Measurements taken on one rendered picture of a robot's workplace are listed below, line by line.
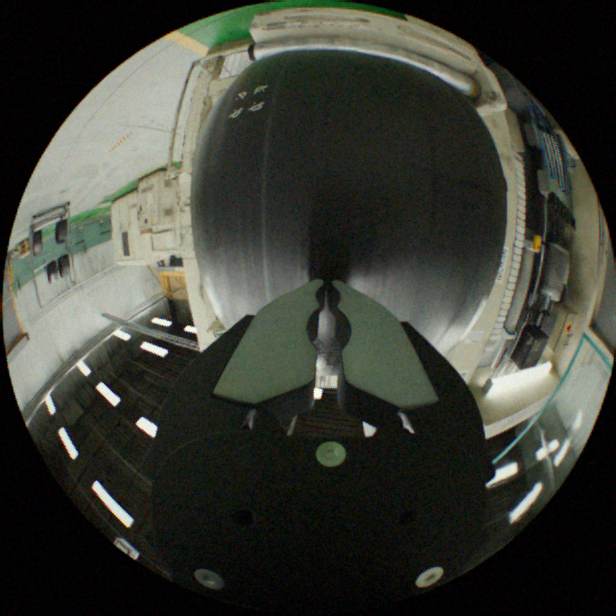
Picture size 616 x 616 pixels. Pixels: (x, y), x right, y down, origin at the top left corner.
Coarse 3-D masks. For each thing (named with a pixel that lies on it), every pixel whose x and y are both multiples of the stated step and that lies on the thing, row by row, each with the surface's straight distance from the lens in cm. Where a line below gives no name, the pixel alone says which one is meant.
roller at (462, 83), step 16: (256, 48) 37; (272, 48) 36; (288, 48) 36; (304, 48) 36; (320, 48) 36; (336, 48) 36; (352, 48) 36; (368, 48) 36; (384, 48) 37; (416, 64) 38; (432, 64) 39; (448, 80) 40; (464, 80) 42
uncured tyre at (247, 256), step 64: (256, 64) 23; (320, 64) 19; (384, 64) 22; (256, 128) 14; (320, 128) 13; (384, 128) 14; (448, 128) 17; (192, 192) 18; (256, 192) 12; (320, 192) 12; (384, 192) 12; (448, 192) 14; (256, 256) 13; (320, 256) 12; (384, 256) 13; (448, 256) 15; (320, 320) 15; (448, 320) 18
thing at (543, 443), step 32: (576, 352) 63; (576, 384) 65; (544, 416) 70; (576, 416) 66; (512, 448) 79; (544, 448) 72; (576, 448) 68; (512, 480) 81; (544, 480) 74; (512, 512) 84
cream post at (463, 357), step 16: (448, 32) 77; (480, 64) 70; (496, 112) 56; (496, 128) 52; (496, 144) 50; (512, 160) 53; (512, 176) 51; (512, 192) 50; (512, 208) 49; (512, 224) 49; (512, 240) 49; (512, 256) 50; (496, 288) 48; (496, 304) 50; (480, 320) 48; (464, 352) 51; (480, 352) 55; (464, 368) 55
